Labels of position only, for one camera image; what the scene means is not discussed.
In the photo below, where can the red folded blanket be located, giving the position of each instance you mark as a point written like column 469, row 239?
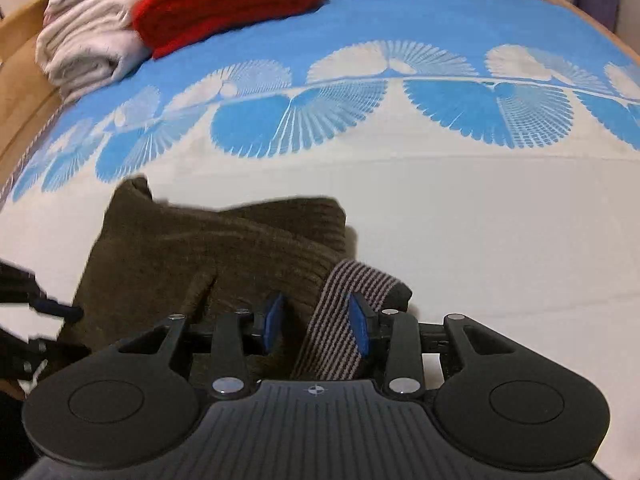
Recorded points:
column 225, row 0

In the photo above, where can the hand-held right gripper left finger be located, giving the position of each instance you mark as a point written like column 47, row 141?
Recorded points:
column 273, row 321

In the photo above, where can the wooden bed frame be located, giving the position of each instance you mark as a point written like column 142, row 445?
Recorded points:
column 20, row 85

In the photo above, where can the white folded blanket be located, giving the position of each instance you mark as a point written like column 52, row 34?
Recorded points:
column 90, row 50

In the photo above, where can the blue and white printed blanket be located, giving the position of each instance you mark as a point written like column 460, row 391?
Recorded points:
column 450, row 210

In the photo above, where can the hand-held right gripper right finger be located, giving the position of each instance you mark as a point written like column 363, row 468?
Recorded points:
column 358, row 326

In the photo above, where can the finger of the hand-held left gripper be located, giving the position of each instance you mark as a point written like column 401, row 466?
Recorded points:
column 40, row 351
column 60, row 310

